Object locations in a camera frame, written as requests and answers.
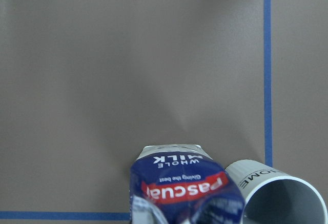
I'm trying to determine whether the blue Pascual milk carton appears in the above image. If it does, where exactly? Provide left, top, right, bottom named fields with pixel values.
left=129, top=144, right=245, bottom=223

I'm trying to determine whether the white HOME mug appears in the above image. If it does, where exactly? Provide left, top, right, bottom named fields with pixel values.
left=225, top=159, right=327, bottom=224

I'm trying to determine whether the brown paper table cover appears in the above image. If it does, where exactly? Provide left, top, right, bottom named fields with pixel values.
left=1, top=0, right=327, bottom=223

